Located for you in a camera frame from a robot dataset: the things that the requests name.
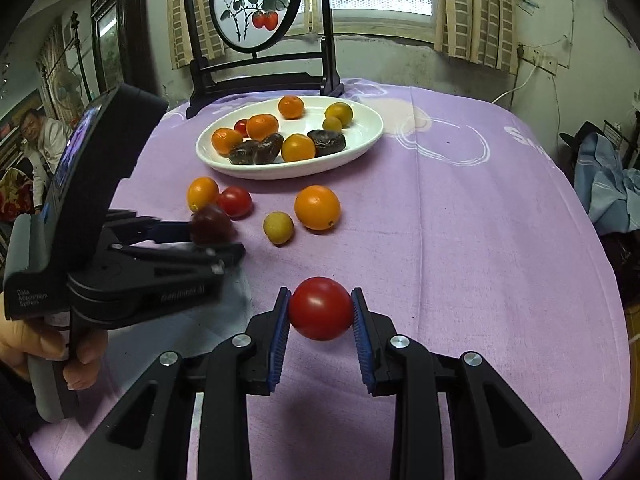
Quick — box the standing fan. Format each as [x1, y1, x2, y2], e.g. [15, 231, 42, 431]
[52, 67, 83, 121]

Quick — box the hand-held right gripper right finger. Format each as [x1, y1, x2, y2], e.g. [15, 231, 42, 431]
[351, 287, 583, 480]

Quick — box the dark wooden cabinet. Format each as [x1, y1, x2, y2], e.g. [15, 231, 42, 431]
[90, 0, 173, 111]

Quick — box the white cable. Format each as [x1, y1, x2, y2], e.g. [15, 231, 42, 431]
[492, 65, 538, 106]

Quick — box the purple tablecloth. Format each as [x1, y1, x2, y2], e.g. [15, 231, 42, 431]
[27, 77, 631, 480]

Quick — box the dark purple tomato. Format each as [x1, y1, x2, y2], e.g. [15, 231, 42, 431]
[190, 204, 236, 247]

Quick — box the beige checked curtain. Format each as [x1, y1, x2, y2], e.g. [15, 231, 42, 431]
[432, 0, 518, 73]
[167, 0, 228, 71]

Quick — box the person's left hand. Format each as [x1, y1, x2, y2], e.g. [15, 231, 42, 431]
[0, 310, 108, 391]

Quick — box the dark brown water chestnut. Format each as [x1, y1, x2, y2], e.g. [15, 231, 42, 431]
[306, 129, 346, 156]
[229, 140, 260, 165]
[252, 133, 284, 165]

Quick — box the black framed painted table screen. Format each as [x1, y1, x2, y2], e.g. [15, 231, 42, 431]
[186, 0, 346, 120]

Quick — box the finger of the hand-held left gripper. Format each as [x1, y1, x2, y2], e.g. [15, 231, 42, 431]
[102, 209, 197, 247]
[110, 241, 247, 276]

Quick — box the blue clothing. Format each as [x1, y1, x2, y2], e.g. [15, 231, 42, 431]
[575, 132, 640, 236]

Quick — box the orange mandarin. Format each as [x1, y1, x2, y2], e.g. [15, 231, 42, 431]
[278, 95, 305, 120]
[294, 185, 342, 232]
[187, 176, 220, 212]
[246, 114, 280, 142]
[211, 128, 244, 156]

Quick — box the white wall socket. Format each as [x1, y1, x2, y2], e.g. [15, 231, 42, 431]
[517, 45, 558, 73]

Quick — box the yellow-green tomato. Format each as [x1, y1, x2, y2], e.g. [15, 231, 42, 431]
[324, 102, 354, 126]

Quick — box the yellow-orange tomato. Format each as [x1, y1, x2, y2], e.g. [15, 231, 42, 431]
[281, 133, 317, 163]

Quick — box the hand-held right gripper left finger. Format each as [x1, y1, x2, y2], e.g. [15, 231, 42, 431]
[60, 287, 292, 480]

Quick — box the white oval plate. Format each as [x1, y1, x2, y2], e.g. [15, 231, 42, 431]
[195, 96, 385, 180]

